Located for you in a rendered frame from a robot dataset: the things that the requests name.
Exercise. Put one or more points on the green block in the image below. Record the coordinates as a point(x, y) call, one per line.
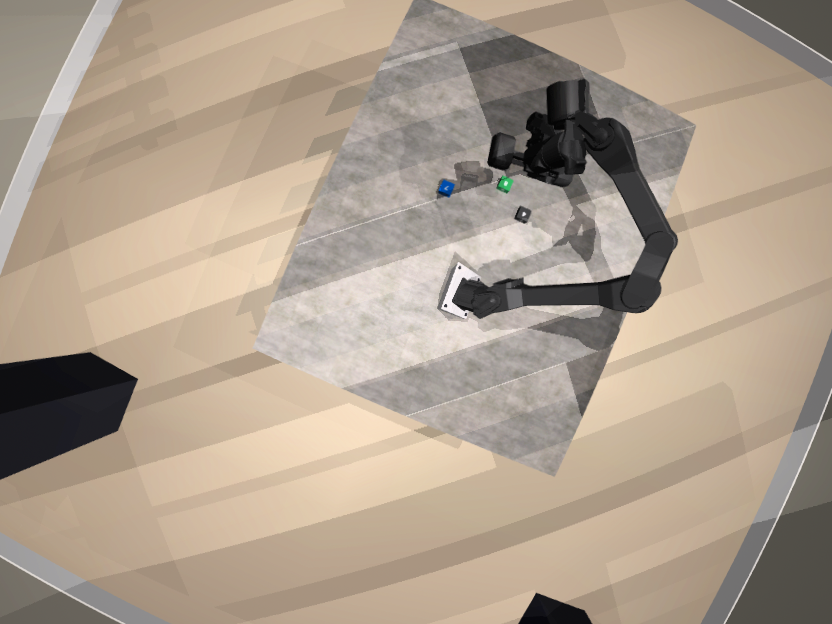
point(504, 184)

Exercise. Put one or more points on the blue block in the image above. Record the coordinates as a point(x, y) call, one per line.
point(446, 188)

